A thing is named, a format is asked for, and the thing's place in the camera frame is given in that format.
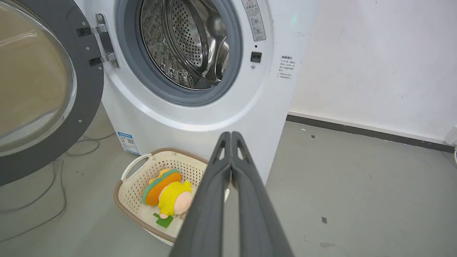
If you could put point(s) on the metal door hinge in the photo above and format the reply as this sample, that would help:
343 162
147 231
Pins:
103 39

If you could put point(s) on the green flat toy piece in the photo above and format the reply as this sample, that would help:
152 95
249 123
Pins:
164 220

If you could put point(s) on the orange and green plush toy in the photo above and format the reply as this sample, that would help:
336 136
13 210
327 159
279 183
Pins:
160 185

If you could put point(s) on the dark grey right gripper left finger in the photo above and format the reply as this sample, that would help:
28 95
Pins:
207 210

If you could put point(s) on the grey round washer door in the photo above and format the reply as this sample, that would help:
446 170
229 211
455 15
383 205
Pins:
39 89

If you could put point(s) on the white front-load washing machine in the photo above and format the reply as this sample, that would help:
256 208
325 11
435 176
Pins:
200 71

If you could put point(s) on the cream plastic laundry basket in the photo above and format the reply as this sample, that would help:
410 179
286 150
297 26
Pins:
142 192

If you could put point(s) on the yellow plush doll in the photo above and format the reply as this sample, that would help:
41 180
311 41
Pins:
175 200

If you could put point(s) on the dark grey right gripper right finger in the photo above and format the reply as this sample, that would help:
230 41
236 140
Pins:
257 214

